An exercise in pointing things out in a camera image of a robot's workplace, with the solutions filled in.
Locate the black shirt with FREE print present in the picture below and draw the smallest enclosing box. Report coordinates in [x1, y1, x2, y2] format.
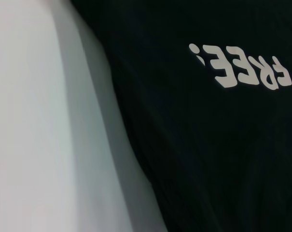
[70, 0, 292, 232]

